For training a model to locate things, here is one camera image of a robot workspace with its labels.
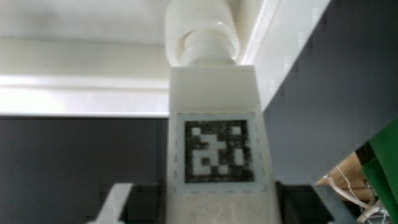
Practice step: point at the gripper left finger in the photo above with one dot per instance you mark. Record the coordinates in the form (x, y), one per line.
(131, 205)

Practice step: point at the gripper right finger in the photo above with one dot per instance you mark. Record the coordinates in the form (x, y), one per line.
(309, 205)

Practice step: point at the white square tabletop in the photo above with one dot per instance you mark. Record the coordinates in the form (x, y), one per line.
(82, 58)

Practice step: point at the white right obstacle wall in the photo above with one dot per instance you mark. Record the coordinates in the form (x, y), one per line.
(275, 23)

